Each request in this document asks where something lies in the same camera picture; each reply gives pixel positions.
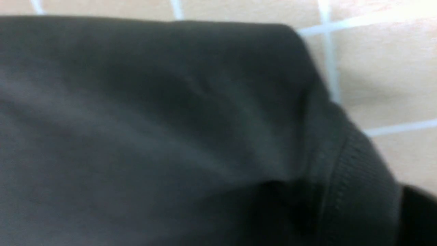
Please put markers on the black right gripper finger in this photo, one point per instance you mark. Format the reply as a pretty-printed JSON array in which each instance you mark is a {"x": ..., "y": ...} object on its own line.
[{"x": 418, "y": 218}]

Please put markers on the dark gray long-sleeve shirt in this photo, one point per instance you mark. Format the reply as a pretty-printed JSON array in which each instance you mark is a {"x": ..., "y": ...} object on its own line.
[{"x": 118, "y": 132}]

